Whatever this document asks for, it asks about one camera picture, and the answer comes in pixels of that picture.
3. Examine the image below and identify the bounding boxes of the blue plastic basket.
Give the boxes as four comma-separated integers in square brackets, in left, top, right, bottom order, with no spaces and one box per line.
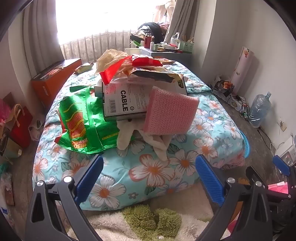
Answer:
[239,131,251,158]

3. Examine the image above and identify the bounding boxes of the green plastic basket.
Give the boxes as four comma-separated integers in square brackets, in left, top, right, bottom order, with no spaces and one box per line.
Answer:
[179,40,195,52]

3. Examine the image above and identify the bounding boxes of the white green plush rug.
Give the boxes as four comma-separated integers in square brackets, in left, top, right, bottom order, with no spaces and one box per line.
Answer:
[69,204,232,241]

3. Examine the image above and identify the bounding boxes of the pink plastic bag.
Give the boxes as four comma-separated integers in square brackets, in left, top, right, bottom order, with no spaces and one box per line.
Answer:
[0,98,12,121]

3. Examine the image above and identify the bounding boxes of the white paper cup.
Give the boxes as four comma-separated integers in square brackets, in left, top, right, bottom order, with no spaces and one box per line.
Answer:
[125,47,142,56]

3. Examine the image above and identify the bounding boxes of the orange black snack bag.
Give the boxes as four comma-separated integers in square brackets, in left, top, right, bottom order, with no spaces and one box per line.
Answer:
[214,80,234,95]

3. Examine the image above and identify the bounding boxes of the red white packet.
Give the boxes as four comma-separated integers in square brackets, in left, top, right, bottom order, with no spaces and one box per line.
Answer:
[132,54,162,67]

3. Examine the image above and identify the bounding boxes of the black backpack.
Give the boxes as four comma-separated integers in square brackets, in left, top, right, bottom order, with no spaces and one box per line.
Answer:
[138,22,164,43]

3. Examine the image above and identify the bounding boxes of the hanging beige clothes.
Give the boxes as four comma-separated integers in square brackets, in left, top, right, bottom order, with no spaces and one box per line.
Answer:
[155,0,176,21]

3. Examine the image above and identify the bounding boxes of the red plastic wrapper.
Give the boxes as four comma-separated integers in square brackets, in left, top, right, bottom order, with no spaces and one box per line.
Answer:
[99,56,133,85]

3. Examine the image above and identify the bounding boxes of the green snack bag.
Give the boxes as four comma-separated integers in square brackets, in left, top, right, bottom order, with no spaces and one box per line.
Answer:
[54,87,137,154]

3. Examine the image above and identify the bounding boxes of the grey white cable box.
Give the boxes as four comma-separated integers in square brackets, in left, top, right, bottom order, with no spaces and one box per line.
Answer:
[94,75,188,122]

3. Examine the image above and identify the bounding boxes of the orange wooden box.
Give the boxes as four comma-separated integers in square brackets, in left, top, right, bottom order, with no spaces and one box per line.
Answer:
[31,58,82,109]

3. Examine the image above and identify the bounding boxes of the teal gold gift bag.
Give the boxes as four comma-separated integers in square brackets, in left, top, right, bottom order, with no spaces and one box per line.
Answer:
[0,137,23,159]

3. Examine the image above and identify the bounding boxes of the red thermos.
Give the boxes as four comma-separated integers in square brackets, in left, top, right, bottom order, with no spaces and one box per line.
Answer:
[144,32,153,49]

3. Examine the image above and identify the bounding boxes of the white cloth glove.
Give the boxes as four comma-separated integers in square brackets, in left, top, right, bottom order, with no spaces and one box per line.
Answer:
[116,119,173,161]

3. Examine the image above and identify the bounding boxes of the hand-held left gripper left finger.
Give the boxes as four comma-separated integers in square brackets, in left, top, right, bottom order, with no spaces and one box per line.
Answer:
[25,154,104,241]

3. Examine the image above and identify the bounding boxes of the red gift bag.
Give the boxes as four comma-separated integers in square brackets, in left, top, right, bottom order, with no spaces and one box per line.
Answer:
[9,104,33,149]

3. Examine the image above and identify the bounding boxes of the grey curtain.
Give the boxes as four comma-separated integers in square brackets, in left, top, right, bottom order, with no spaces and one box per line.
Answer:
[22,0,65,79]

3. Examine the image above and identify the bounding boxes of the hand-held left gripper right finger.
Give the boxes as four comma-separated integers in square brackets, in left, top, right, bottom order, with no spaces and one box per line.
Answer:
[195,154,274,241]

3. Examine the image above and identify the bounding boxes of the yellow green snack packet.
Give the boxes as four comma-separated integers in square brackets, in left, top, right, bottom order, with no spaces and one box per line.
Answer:
[74,63,93,74]

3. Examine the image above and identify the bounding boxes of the floral blue blanket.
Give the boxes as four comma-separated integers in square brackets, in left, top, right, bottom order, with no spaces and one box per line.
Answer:
[32,61,247,211]

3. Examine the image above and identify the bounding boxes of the beige curtain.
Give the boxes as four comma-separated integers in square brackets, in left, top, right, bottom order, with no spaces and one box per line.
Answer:
[163,0,199,44]

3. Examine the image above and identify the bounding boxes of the large clear water jug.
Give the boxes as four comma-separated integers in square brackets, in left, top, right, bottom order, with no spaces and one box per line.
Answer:
[249,91,272,128]

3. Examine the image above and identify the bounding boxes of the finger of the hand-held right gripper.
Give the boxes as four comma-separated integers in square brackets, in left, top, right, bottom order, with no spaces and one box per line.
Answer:
[245,166,269,189]
[272,155,292,197]

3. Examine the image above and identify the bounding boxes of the metal window railing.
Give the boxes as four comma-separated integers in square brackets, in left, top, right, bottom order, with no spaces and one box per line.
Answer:
[60,29,132,63]

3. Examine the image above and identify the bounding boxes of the rolled white poster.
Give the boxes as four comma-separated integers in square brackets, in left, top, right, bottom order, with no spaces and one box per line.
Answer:
[230,46,255,90]

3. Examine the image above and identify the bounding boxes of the pink sponge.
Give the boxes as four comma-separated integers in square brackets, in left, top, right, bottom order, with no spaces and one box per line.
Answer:
[143,86,200,135]

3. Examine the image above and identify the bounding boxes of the beige plastic bag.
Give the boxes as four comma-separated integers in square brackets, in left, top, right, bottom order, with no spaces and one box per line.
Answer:
[96,49,130,73]

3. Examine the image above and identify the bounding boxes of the grey cabinet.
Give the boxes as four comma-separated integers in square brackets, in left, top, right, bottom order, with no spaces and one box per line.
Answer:
[140,46,192,62]

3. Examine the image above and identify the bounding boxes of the white power strip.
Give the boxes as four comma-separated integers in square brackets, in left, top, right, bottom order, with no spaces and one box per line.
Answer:
[228,95,247,112]

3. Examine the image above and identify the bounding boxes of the black yellow snack bag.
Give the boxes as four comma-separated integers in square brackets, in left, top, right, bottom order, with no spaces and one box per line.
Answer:
[128,67,184,84]

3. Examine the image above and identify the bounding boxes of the white plastic bag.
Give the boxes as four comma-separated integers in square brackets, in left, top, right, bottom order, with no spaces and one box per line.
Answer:
[28,120,45,142]

